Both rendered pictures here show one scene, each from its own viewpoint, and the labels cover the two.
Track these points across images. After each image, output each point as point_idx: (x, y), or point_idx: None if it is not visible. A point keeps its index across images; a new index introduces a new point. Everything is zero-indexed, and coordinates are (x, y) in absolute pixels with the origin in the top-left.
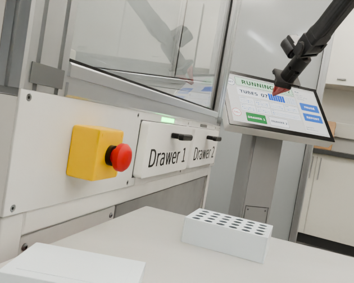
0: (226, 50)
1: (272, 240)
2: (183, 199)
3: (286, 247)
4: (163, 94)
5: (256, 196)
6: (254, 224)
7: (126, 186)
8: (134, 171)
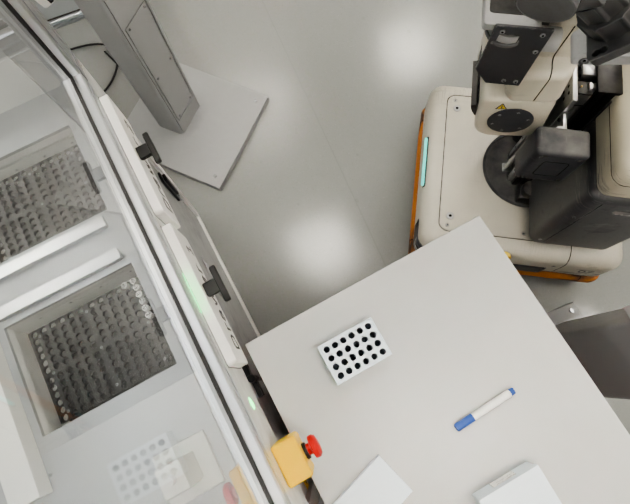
0: None
1: (356, 296)
2: None
3: (372, 300)
4: (196, 315)
5: (126, 6)
6: (365, 334)
7: (246, 377)
8: (240, 367)
